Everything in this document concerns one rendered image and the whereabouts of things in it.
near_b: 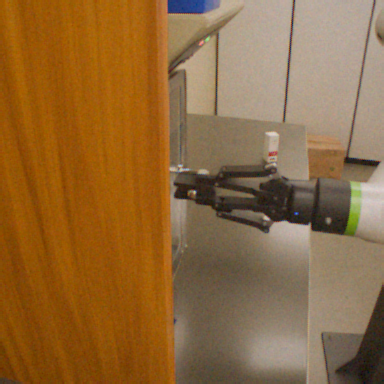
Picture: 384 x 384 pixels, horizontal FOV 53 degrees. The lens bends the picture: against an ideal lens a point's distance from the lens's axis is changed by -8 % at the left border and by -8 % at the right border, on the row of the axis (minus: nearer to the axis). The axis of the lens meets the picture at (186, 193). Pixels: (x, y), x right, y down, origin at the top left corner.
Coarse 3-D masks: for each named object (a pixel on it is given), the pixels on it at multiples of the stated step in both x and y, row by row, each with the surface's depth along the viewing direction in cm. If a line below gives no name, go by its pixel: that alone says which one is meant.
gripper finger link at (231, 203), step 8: (224, 200) 71; (232, 200) 70; (240, 200) 70; (248, 200) 70; (256, 200) 70; (216, 208) 71; (224, 208) 70; (232, 208) 70; (240, 208) 70; (248, 208) 69; (256, 208) 68; (264, 208) 68; (272, 208) 67
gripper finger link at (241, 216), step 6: (228, 210) 73; (234, 210) 72; (240, 210) 72; (222, 216) 71; (228, 216) 71; (234, 216) 71; (240, 216) 71; (246, 216) 71; (252, 216) 71; (258, 216) 72; (240, 222) 71; (246, 222) 71; (252, 222) 70; (258, 222) 70; (258, 228) 71; (264, 228) 70
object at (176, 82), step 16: (176, 80) 66; (176, 96) 68; (176, 112) 69; (176, 128) 70; (176, 144) 72; (176, 160) 73; (176, 176) 75; (176, 208) 78; (176, 224) 79; (176, 240) 81; (176, 256) 83
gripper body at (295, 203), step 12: (276, 180) 66; (288, 180) 66; (300, 180) 66; (276, 192) 66; (288, 192) 66; (300, 192) 64; (312, 192) 64; (264, 204) 68; (276, 204) 68; (288, 204) 67; (300, 204) 64; (312, 204) 63; (276, 216) 69; (288, 216) 66; (300, 216) 64
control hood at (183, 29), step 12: (228, 0) 64; (216, 12) 42; (228, 12) 48; (168, 24) 38; (180, 24) 38; (192, 24) 38; (204, 24) 37; (216, 24) 46; (168, 36) 39; (180, 36) 39; (192, 36) 38; (168, 48) 39; (180, 48) 39; (168, 60) 40
